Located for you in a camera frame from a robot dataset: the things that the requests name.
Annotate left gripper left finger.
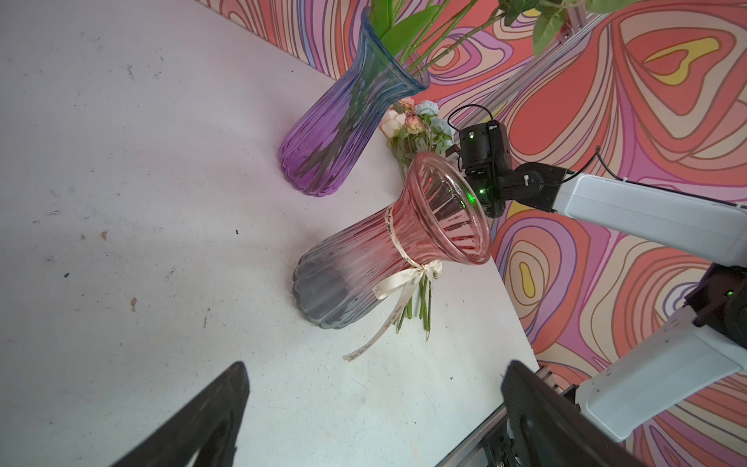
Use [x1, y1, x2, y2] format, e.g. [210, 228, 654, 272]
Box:
[115, 361, 250, 467]

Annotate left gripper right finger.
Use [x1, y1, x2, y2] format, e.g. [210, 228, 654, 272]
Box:
[501, 360, 642, 467]

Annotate red-grey glass vase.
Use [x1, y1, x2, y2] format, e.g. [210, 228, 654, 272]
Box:
[292, 153, 489, 362]

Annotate purple-blue glass vase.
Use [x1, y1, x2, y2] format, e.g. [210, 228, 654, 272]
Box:
[278, 7, 430, 197]

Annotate large pink rose stem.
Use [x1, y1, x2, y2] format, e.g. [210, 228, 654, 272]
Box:
[397, 1, 633, 73]

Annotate single pink bud stem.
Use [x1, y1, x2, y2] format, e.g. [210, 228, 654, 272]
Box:
[369, 1, 443, 58]

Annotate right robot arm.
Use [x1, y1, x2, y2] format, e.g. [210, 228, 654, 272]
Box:
[451, 119, 746, 442]

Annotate bunch of artificial flowers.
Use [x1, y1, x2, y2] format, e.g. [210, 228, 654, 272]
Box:
[362, 98, 454, 350]

